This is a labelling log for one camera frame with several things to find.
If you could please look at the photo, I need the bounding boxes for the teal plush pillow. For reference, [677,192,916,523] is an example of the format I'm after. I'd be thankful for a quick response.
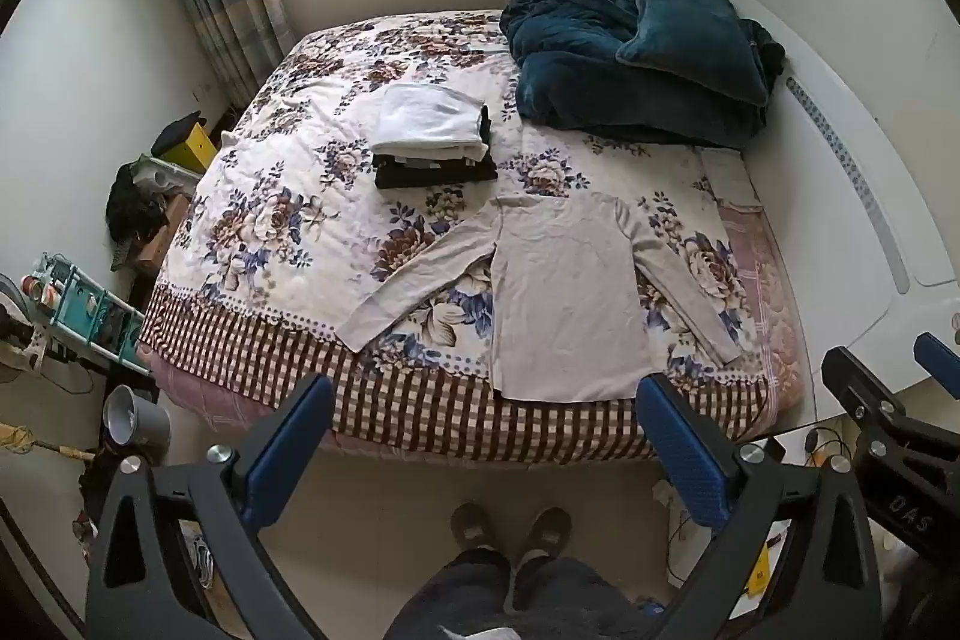
[616,0,773,106]

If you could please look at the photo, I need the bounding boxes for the white plastic bin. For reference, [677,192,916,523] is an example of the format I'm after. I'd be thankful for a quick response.
[135,154,203,193]

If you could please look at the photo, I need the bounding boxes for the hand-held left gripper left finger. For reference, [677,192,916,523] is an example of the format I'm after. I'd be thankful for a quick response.
[84,374,335,640]

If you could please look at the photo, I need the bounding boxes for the folded black clothes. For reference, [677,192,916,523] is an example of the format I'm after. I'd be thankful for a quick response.
[373,106,500,191]

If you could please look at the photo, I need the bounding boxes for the white headboard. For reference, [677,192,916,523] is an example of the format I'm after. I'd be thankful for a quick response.
[679,0,960,432]

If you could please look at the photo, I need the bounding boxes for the grey waste bin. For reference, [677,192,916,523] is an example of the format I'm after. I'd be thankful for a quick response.
[102,384,173,473]

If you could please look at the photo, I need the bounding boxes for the teal plush blanket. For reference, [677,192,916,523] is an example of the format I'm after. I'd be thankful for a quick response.
[499,0,787,151]

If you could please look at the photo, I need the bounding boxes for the dark clothes heap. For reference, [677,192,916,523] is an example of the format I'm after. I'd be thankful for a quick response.
[106,162,170,241]

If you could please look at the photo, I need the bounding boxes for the grey slipper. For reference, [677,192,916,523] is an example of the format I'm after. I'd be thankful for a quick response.
[450,500,497,563]
[517,506,573,563]

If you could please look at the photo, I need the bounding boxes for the yellow packet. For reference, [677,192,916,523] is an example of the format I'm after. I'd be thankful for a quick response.
[749,539,774,590]

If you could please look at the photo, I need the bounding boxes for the floral quilt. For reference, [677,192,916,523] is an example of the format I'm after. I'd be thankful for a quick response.
[139,10,773,461]

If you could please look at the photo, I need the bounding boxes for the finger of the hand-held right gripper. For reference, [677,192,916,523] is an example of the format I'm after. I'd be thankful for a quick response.
[821,346,960,558]
[913,332,960,402]

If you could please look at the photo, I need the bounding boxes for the beige long-sleeve shirt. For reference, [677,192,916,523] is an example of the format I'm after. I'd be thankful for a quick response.
[335,195,758,402]

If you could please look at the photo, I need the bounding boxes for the person's dark trousers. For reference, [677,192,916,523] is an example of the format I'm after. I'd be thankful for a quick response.
[382,548,662,640]

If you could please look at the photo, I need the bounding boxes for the white standing fan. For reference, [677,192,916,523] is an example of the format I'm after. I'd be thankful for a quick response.
[0,271,50,378]

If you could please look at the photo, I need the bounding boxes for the yellow box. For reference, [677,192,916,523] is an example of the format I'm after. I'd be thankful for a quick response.
[176,122,219,173]

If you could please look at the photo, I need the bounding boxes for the teal storage rack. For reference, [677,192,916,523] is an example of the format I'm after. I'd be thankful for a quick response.
[31,252,148,375]

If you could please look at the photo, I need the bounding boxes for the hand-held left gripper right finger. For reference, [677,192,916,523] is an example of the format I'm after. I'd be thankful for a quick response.
[636,376,883,640]

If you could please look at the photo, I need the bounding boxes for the cardboard box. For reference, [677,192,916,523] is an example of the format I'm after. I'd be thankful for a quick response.
[135,194,193,278]

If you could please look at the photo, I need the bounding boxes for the black floor cable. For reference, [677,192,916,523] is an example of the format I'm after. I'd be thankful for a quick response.
[804,426,857,470]

